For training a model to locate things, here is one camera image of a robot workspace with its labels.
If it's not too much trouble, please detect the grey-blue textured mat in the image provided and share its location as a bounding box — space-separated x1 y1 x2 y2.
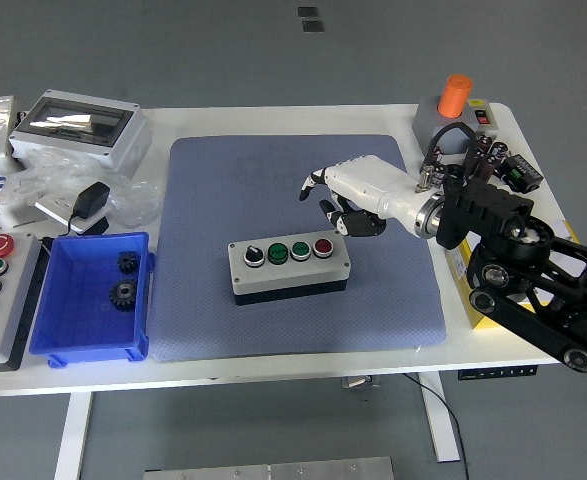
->
148 133 449 364

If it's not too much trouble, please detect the blue plastic bin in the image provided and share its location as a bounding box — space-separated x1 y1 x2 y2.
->
28 230 157 370

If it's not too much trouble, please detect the grey five-button control box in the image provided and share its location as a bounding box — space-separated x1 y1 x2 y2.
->
0 232 49 372

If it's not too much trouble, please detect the grey enclosure with clear lid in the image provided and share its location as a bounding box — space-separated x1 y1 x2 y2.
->
8 88 153 176

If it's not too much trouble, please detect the white table leg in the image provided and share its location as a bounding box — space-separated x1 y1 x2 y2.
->
417 372 462 464
52 392 94 480

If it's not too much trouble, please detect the small black gear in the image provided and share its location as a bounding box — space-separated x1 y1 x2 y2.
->
116 250 142 275

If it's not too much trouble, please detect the large black gear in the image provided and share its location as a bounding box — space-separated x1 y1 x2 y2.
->
108 277 139 312

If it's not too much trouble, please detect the grey four-button control box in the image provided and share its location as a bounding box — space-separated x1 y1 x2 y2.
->
227 229 352 307

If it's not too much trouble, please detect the black desk control panel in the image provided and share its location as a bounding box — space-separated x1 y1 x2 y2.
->
456 365 539 382

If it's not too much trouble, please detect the black power adapter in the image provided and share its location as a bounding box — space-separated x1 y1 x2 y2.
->
66 181 112 235

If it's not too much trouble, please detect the grey metal floor plate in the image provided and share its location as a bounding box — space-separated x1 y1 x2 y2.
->
142 455 397 480

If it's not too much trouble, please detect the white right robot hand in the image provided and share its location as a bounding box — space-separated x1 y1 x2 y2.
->
298 153 424 238

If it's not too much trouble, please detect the white socket plate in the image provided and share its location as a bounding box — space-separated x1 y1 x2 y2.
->
34 192 110 236

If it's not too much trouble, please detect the black cable under table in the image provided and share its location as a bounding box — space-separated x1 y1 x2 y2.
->
402 372 472 480

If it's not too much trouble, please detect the white and yellow cardboard box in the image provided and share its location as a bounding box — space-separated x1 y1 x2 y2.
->
445 218 587 332

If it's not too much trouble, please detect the clear plastic bag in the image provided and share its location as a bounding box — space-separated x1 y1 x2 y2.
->
2 147 167 229

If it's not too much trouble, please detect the orange cylinder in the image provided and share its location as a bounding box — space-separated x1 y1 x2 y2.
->
436 74 474 120

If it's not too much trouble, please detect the metal bracket under table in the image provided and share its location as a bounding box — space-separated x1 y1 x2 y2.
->
341 375 382 390

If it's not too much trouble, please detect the grey switch box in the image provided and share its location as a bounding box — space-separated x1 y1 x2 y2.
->
411 96 500 155

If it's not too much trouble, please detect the black power module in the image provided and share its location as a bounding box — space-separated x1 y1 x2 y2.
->
495 153 545 195

